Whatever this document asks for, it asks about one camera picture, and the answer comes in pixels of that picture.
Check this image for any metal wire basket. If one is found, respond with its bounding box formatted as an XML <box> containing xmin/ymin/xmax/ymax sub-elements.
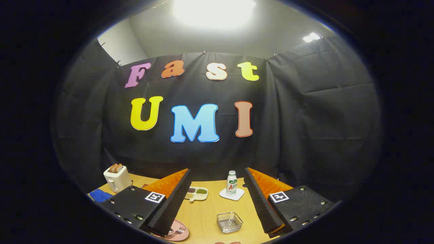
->
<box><xmin>217</xmin><ymin>212</ymin><xmax>243</xmax><ymax>234</ymax></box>

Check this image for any pink plate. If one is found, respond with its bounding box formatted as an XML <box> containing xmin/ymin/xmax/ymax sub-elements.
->
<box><xmin>151</xmin><ymin>219</ymin><xmax>190</xmax><ymax>242</ymax></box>

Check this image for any white square coaster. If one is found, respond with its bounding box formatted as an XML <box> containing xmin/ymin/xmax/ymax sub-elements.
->
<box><xmin>219</xmin><ymin>187</ymin><xmax>245</xmax><ymax>201</ymax></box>

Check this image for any fork with brown handle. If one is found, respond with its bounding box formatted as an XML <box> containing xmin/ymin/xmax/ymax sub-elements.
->
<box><xmin>166</xmin><ymin>227</ymin><xmax>186</xmax><ymax>239</ymax></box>

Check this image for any large ceiling light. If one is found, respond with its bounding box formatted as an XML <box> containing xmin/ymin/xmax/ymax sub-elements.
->
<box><xmin>173</xmin><ymin>0</ymin><xmax>256</xmax><ymax>29</ymax></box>

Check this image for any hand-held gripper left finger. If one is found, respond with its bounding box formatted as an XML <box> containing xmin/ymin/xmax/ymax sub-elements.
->
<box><xmin>100</xmin><ymin>168</ymin><xmax>192</xmax><ymax>238</ymax></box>

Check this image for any cream toaster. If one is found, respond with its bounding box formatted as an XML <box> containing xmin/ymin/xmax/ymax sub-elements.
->
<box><xmin>103</xmin><ymin>165</ymin><xmax>133</xmax><ymax>193</ymax></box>

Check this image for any blue cloth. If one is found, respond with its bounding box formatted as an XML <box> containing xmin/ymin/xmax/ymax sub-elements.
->
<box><xmin>90</xmin><ymin>189</ymin><xmax>114</xmax><ymax>203</ymax></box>

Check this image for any white drink bottle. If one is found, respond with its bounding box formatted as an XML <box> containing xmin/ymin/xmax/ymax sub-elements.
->
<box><xmin>226</xmin><ymin>170</ymin><xmax>238</xmax><ymax>196</ymax></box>

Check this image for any cream divided bean tray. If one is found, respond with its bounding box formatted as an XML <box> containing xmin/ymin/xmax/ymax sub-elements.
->
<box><xmin>185</xmin><ymin>187</ymin><xmax>209</xmax><ymax>203</ymax></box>

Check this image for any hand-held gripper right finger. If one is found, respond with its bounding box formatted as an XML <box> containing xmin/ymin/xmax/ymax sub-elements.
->
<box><xmin>244</xmin><ymin>167</ymin><xmax>334</xmax><ymax>238</ymax></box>

